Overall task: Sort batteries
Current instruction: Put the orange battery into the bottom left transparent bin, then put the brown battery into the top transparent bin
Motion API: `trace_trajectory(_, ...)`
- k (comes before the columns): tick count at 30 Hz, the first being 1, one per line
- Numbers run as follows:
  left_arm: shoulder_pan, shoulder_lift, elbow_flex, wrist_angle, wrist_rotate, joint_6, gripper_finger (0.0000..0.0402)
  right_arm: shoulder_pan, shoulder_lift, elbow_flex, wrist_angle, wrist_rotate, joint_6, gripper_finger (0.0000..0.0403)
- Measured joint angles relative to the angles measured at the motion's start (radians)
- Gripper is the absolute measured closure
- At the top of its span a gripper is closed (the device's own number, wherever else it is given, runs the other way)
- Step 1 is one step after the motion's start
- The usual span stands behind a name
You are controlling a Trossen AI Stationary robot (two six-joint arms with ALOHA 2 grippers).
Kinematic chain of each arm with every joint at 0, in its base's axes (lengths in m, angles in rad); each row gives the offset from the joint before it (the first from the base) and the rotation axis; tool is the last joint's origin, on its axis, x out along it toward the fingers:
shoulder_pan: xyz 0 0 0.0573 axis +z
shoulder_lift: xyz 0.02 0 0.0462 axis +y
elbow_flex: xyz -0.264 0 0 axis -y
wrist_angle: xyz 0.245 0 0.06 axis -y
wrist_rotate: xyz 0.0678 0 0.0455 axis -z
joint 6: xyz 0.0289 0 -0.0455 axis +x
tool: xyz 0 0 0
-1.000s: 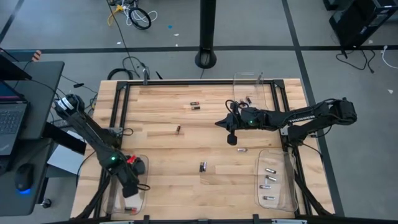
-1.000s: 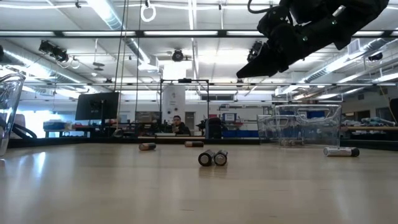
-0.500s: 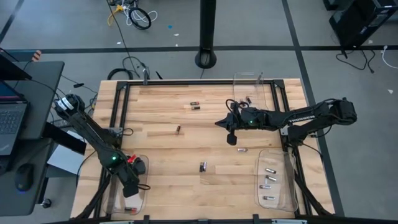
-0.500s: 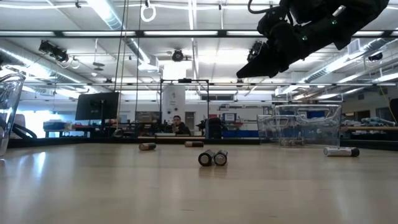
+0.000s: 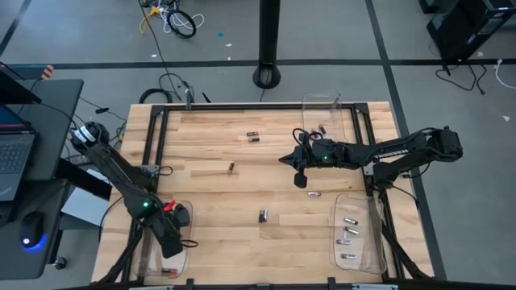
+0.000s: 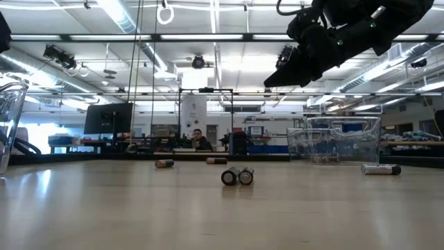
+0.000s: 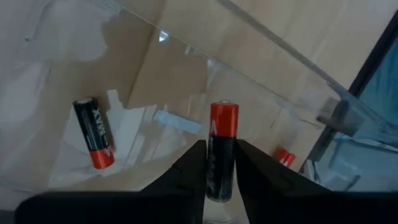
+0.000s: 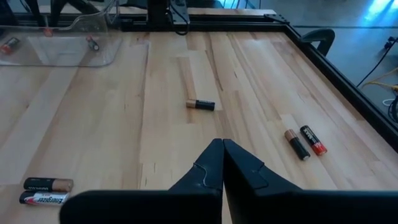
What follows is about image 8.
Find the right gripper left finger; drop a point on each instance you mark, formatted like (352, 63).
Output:
(202, 180)

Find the silver Energizer AA battery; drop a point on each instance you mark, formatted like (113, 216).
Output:
(43, 198)

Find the clear plastic bin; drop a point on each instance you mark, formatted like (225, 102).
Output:
(62, 53)

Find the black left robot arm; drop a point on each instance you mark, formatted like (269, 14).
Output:
(158, 12)

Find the black red Energizer MAX battery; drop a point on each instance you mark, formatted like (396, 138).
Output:
(92, 43)
(312, 140)
(10, 45)

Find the copper-top black Duracell battery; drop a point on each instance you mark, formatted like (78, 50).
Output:
(40, 184)
(297, 145)
(202, 105)

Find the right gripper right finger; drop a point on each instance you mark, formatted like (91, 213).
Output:
(248, 186)

